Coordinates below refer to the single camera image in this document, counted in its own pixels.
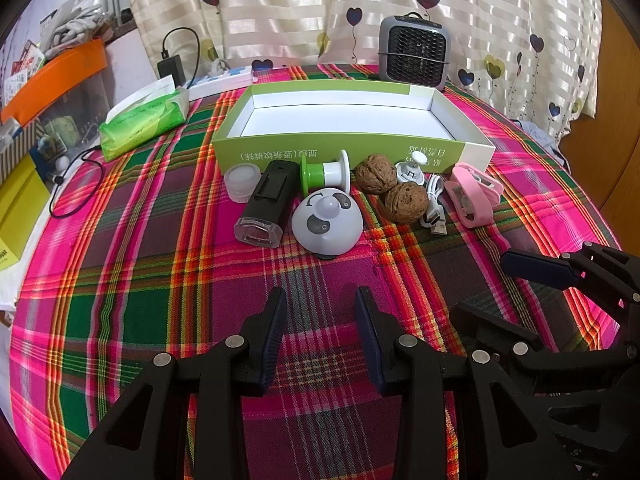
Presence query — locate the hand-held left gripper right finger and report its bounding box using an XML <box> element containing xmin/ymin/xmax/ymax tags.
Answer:
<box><xmin>354</xmin><ymin>286</ymin><xmax>583</xmax><ymax>480</ymax></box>

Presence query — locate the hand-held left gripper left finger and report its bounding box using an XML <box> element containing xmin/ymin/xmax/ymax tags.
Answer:
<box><xmin>62</xmin><ymin>287</ymin><xmax>288</xmax><ymax>480</ymax></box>

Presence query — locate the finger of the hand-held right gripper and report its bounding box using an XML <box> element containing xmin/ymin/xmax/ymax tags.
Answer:
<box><xmin>501</xmin><ymin>242</ymin><xmax>640</xmax><ymax>306</ymax></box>
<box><xmin>449</xmin><ymin>301</ymin><xmax>557</xmax><ymax>362</ymax></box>

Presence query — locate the pink clip holder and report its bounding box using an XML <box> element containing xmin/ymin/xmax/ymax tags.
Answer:
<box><xmin>442</xmin><ymin>180</ymin><xmax>493</xmax><ymax>228</ymax></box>

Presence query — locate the pink rectangular case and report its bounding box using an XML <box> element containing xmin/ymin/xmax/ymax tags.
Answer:
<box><xmin>452</xmin><ymin>162</ymin><xmax>503</xmax><ymax>206</ymax></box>

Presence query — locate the white usb cable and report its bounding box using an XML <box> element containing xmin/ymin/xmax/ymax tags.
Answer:
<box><xmin>420</xmin><ymin>172</ymin><xmax>453</xmax><ymax>238</ymax></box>

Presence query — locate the white dome toy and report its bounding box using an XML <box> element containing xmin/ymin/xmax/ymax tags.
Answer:
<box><xmin>291</xmin><ymin>187</ymin><xmax>364</xmax><ymax>260</ymax></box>

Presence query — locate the black device with clear end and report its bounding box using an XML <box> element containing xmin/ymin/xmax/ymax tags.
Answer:
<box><xmin>234</xmin><ymin>160</ymin><xmax>295</xmax><ymax>248</ymax></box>

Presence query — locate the brown walnut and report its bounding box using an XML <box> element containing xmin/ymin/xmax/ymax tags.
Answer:
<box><xmin>385</xmin><ymin>182</ymin><xmax>429</xmax><ymax>224</ymax></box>
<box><xmin>355</xmin><ymin>154</ymin><xmax>398</xmax><ymax>195</ymax></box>

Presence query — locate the translucent white cap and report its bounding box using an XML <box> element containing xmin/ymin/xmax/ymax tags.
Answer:
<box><xmin>223</xmin><ymin>162</ymin><xmax>263</xmax><ymax>204</ymax></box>

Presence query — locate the small white knob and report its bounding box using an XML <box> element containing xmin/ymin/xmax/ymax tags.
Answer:
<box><xmin>395</xmin><ymin>155</ymin><xmax>427</xmax><ymax>184</ymax></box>

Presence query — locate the green and white spool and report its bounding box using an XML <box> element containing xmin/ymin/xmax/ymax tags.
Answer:
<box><xmin>299</xmin><ymin>150</ymin><xmax>352</xmax><ymax>196</ymax></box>

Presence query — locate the green and white cardboard box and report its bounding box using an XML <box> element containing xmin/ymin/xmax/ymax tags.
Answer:
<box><xmin>211</xmin><ymin>80</ymin><xmax>497</xmax><ymax>177</ymax></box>

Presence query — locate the blue-grey cloth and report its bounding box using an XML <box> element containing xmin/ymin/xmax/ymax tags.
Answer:
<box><xmin>515</xmin><ymin>120</ymin><xmax>566</xmax><ymax>161</ymax></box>

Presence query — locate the wooden cabinet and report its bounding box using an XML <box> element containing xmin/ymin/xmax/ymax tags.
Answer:
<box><xmin>560</xmin><ymin>0</ymin><xmax>640</xmax><ymax>221</ymax></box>

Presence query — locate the small grey heater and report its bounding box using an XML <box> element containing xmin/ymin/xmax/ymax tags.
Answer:
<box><xmin>377</xmin><ymin>12</ymin><xmax>453</xmax><ymax>92</ymax></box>

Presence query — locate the green tissue pack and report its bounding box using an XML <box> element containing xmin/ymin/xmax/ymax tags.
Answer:
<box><xmin>98</xmin><ymin>80</ymin><xmax>191</xmax><ymax>162</ymax></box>

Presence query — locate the white power strip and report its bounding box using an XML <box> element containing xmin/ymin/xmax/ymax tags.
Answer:
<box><xmin>187</xmin><ymin>65</ymin><xmax>253</xmax><ymax>101</ymax></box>

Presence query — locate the yellow box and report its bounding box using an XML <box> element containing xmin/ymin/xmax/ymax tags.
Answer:
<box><xmin>0</xmin><ymin>155</ymin><xmax>51</xmax><ymax>266</ymax></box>

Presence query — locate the black power adapter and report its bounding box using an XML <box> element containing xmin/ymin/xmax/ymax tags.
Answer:
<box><xmin>157</xmin><ymin>57</ymin><xmax>187</xmax><ymax>86</ymax></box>

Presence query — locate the clear storage bin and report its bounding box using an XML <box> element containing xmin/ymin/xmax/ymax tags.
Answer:
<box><xmin>0</xmin><ymin>67</ymin><xmax>111</xmax><ymax>171</ymax></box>

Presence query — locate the striped box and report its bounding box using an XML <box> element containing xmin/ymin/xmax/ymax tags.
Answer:
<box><xmin>0</xmin><ymin>120</ymin><xmax>46</xmax><ymax>186</ymax></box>

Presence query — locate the striped curtain with hearts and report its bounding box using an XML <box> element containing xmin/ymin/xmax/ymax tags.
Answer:
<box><xmin>122</xmin><ymin>0</ymin><xmax>606</xmax><ymax>136</ymax></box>

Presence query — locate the orange bin lid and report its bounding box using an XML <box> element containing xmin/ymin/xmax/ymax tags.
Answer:
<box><xmin>0</xmin><ymin>40</ymin><xmax>108</xmax><ymax>126</ymax></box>

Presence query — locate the thin black cord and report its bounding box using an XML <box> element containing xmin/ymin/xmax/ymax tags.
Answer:
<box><xmin>50</xmin><ymin>145</ymin><xmax>108</xmax><ymax>218</ymax></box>

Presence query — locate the black adapter cable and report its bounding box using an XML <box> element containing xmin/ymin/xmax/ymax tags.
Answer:
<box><xmin>161</xmin><ymin>27</ymin><xmax>201</xmax><ymax>86</ymax></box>

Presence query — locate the white rope bundle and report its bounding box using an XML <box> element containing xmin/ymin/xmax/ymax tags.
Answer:
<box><xmin>42</xmin><ymin>7</ymin><xmax>108</xmax><ymax>53</ymax></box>

